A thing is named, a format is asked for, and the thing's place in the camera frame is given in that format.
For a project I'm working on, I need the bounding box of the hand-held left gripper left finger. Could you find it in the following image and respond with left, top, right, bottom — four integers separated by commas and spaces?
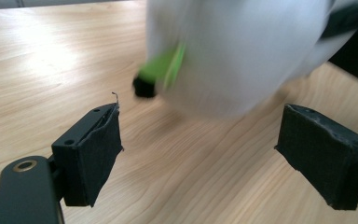
50, 102, 125, 208

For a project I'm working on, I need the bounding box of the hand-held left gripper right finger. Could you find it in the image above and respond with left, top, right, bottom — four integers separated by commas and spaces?
274, 103, 358, 212

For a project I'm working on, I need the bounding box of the panda plush toy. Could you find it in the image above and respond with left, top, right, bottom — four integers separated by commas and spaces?
131, 0, 358, 119

